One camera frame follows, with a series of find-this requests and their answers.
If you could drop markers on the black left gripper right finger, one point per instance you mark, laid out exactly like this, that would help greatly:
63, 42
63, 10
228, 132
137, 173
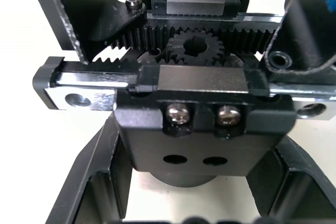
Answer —
302, 190

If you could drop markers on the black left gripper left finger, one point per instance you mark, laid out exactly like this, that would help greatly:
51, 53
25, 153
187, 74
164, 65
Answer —
89, 182

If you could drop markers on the black gripper finger piece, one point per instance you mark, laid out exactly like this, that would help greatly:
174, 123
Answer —
302, 32
92, 6

